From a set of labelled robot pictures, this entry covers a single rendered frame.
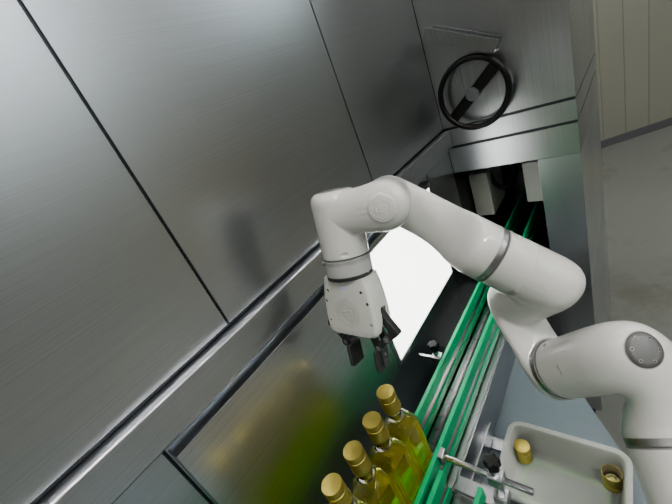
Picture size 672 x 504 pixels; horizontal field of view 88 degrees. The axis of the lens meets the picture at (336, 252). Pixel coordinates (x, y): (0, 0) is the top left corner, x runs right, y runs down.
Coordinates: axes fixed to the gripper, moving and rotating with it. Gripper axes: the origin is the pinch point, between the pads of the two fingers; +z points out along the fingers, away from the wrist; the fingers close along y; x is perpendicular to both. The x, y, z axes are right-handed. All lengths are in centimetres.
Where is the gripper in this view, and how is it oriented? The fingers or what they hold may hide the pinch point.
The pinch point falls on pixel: (368, 355)
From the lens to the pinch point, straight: 62.3
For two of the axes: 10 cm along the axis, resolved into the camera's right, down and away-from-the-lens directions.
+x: 6.2, -3.1, 7.2
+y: 7.5, -0.1, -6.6
